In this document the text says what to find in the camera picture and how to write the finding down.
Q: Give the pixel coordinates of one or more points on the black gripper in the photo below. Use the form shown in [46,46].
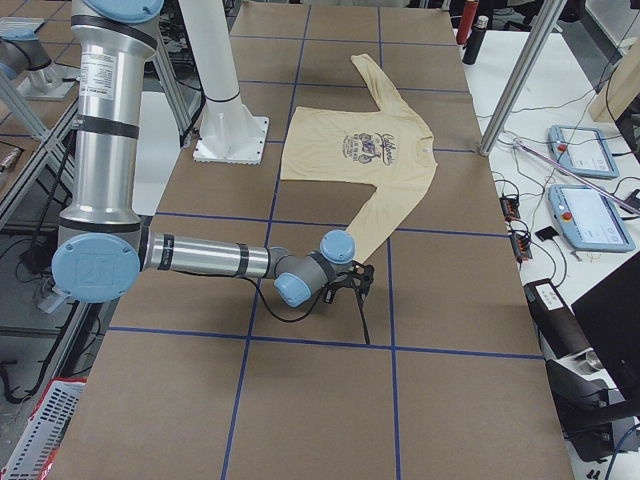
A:
[341,282]

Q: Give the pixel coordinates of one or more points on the cream long-sleeve graphic shirt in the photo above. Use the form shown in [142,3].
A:
[390,149]

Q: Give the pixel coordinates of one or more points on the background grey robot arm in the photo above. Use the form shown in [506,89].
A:
[23,54]

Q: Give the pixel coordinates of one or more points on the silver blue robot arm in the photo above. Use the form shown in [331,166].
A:
[103,246]

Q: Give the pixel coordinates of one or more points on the near blue teach pendant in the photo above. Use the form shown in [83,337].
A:
[588,220]

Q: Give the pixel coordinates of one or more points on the blue teach pendant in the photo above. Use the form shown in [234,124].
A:
[588,220]
[582,151]

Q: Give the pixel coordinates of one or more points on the black monitor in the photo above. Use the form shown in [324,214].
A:
[608,315]

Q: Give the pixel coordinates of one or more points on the far blue teach pendant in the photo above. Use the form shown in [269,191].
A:
[582,151]

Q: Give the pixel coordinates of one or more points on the black water bottle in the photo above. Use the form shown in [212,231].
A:
[475,40]

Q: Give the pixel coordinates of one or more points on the long reacher grabber stick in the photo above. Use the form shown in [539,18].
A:
[519,143]

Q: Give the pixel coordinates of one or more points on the red cylindrical bottle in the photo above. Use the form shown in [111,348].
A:
[466,21]

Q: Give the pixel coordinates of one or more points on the white perforated basket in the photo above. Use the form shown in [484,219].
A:
[35,452]

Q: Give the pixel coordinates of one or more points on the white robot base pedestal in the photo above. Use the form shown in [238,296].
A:
[228,132]

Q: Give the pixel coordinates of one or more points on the aluminium frame post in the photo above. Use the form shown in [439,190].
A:
[536,40]

